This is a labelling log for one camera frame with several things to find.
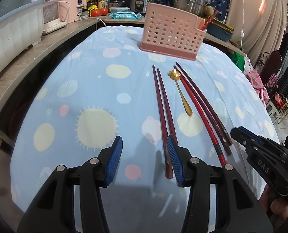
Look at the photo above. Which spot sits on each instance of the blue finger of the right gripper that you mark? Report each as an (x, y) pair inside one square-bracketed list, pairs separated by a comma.
[(251, 135), (241, 135)]

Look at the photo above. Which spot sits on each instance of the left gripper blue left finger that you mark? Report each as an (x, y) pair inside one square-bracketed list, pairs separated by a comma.
[(113, 155)]

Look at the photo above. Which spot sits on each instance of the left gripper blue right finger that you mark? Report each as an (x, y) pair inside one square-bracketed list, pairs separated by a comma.
[(177, 164)]

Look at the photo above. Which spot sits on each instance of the maroon chopstick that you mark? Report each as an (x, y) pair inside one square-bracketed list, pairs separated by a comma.
[(212, 128), (208, 105)]

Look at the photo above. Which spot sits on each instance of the dark red chopstick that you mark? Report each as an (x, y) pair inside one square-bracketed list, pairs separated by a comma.
[(164, 132), (167, 108)]

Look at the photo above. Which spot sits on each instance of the person's right hand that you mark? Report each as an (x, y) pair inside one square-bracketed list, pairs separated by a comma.
[(279, 207)]

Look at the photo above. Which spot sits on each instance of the pink floral cloth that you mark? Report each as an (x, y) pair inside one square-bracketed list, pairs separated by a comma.
[(257, 84)]

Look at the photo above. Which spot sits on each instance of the light blue patterned tablecloth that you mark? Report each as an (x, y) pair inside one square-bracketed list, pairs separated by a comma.
[(104, 88)]

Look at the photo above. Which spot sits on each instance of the dark wooden chair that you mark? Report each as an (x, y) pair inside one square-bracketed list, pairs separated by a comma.
[(267, 64)]

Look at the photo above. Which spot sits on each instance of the gold flower spoon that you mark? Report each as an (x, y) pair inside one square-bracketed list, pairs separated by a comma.
[(174, 74)]

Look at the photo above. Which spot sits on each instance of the stacked blue yellow bowls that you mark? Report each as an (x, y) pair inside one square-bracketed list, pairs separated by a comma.
[(220, 30)]

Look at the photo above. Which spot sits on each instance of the beige curtain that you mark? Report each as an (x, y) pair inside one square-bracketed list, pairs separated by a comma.
[(259, 25)]

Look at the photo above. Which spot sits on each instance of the pink perforated utensil holder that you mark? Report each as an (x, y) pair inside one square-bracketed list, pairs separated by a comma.
[(173, 32)]

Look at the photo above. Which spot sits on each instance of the wooden counter shelf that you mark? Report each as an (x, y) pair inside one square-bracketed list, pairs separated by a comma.
[(22, 65)]

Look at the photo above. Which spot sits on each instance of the wet wipes pack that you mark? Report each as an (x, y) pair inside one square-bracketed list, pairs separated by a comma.
[(125, 15)]

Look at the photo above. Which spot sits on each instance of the red tomato left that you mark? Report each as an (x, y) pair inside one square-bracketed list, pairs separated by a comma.
[(95, 13)]

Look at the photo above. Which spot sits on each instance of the red tomato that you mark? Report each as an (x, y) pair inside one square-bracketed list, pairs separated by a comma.
[(95, 13), (104, 11)]

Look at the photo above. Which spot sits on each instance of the red tomato right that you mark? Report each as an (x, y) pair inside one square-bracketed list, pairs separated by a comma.
[(104, 11)]

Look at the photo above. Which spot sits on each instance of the glass food container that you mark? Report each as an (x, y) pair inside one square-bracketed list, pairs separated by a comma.
[(119, 9)]

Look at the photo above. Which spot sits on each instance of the small lidded pot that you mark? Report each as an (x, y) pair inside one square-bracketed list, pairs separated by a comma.
[(116, 3)]

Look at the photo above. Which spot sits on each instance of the oil bottle yellow cap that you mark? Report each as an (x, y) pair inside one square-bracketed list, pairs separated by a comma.
[(102, 4)]

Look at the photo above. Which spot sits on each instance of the white blender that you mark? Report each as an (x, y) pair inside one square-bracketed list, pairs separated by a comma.
[(55, 15)]

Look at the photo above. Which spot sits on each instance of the white dish rack bin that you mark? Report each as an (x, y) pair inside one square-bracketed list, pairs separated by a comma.
[(21, 25)]

